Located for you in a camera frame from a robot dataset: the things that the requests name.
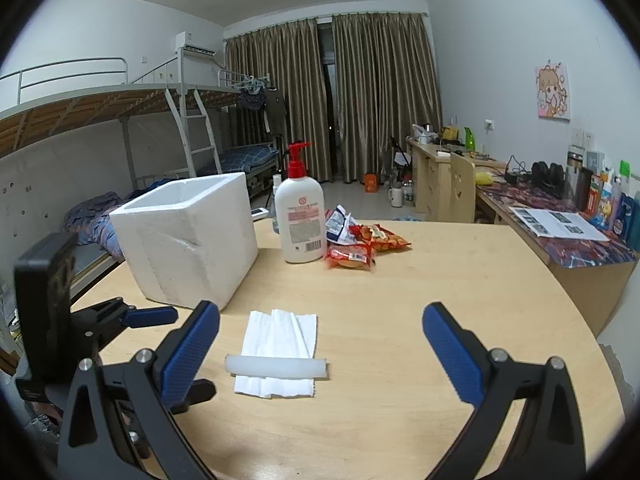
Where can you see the white translucent stick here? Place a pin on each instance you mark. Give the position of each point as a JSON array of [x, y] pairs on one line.
[[275, 366]]

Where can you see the dark hanging clothes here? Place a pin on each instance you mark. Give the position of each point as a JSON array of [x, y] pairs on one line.
[[265, 107]]

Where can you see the white bunk bed ladder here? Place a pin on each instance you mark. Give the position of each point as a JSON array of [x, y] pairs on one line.
[[197, 130]]

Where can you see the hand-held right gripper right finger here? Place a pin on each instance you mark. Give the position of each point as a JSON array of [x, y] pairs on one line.
[[450, 355]]

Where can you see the orange floor box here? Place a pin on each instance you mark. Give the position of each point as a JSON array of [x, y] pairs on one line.
[[371, 183]]

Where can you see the light wooden desk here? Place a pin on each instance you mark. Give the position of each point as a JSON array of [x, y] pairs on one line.
[[430, 180]]

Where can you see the teal box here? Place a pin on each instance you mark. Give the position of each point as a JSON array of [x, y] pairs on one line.
[[636, 220]]

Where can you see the orange snack packet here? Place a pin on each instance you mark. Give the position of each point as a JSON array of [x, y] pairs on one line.
[[385, 240]]

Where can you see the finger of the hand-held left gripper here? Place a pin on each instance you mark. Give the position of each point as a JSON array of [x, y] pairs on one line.
[[202, 391], [152, 316]]

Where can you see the white air conditioner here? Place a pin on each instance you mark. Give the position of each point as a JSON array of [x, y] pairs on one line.
[[195, 44]]

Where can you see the metal bunk bed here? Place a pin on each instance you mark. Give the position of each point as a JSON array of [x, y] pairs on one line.
[[75, 110], [235, 105]]

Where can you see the red snack packet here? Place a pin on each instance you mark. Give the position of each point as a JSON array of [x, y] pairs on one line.
[[350, 258]]

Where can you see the light wooden chair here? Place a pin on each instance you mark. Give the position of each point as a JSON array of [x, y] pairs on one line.
[[462, 190]]

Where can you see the printed paper sheet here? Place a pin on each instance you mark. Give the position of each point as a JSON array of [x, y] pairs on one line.
[[560, 222]]

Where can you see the blue plaid mattress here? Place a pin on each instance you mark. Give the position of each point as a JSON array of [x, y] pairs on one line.
[[247, 157]]

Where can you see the black headphones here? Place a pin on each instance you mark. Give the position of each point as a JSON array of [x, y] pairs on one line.
[[547, 177]]

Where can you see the green cap white bottle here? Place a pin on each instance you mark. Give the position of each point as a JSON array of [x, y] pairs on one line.
[[621, 180]]

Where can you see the white tissue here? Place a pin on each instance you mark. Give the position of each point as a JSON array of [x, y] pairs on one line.
[[280, 335]]

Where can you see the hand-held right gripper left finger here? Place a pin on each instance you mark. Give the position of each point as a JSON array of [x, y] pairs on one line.
[[192, 355]]

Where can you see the white foam box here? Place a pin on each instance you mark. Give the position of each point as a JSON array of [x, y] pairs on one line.
[[190, 250]]

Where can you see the brown curtain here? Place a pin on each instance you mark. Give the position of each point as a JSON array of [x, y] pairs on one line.
[[280, 95], [385, 95]]

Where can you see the blue plaid blanket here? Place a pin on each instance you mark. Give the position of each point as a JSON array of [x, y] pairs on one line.
[[95, 220]]

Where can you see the white lotion pump bottle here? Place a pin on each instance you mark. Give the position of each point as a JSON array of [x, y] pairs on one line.
[[300, 220]]

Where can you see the steel thermos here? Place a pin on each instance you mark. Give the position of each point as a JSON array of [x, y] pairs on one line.
[[578, 180]]

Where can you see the yellow bag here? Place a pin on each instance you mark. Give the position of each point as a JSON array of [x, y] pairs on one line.
[[448, 133]]

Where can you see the desk with patterned cover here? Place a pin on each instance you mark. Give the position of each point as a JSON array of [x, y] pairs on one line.
[[575, 260]]

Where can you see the pink cartoon wall poster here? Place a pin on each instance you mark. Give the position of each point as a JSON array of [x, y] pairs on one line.
[[552, 91]]

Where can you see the blue white snack packet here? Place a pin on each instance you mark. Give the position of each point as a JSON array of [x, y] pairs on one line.
[[337, 225]]

